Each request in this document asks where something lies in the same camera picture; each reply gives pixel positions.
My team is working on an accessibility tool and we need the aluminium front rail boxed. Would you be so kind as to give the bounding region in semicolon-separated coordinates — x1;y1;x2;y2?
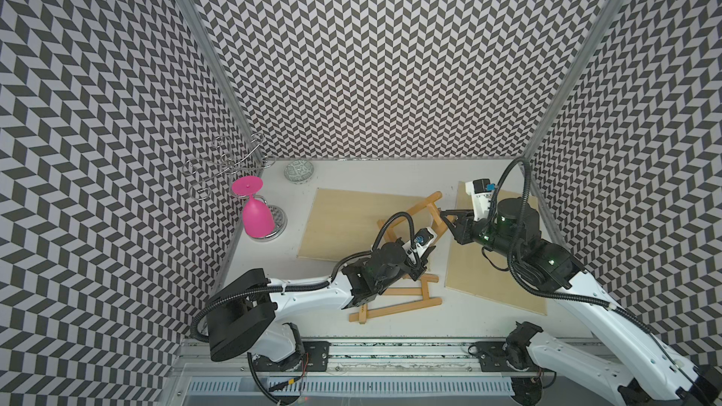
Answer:
158;338;618;405

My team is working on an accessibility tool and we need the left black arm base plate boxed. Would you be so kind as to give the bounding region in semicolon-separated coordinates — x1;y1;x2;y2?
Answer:
253;340;331;372

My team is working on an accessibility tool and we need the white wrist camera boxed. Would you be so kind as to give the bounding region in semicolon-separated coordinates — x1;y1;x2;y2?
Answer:
403;227;437;259
464;178;496;221

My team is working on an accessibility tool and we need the metal wire glass rack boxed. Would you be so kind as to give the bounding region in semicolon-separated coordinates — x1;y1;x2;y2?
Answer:
182;133;278;200

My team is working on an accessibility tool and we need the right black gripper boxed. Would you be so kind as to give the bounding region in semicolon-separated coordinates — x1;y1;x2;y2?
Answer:
439;208;521;261

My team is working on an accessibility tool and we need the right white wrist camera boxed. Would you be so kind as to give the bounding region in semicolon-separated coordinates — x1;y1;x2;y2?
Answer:
464;178;496;221

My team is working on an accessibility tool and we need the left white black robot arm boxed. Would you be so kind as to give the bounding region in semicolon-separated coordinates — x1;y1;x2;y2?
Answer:
190;236;435;363

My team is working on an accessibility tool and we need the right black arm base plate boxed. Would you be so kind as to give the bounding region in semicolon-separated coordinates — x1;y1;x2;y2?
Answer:
467;340;552;376

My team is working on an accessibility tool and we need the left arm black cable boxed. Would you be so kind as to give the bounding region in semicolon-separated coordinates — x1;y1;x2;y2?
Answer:
189;211;419;406

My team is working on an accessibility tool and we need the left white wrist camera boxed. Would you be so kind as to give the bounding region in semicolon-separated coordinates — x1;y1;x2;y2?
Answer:
403;227;437;259

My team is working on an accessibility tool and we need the round metal rack base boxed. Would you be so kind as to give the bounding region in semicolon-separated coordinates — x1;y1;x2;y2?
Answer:
257;205;288;242

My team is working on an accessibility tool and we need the plywood board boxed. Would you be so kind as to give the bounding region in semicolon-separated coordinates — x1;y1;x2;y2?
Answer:
298;189;431;262
444;181;548;317

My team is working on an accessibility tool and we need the pink plastic wine glass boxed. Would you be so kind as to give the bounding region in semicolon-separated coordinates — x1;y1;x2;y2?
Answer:
231;176;276;239

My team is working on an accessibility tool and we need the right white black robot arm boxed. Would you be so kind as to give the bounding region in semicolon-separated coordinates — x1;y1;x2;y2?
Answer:
440;197;721;405

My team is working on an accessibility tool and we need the near wooden easel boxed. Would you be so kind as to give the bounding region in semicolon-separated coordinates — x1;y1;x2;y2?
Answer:
349;274;443;324

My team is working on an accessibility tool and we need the small wooden easel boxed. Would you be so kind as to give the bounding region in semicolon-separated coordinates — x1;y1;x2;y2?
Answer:
377;191;449;242

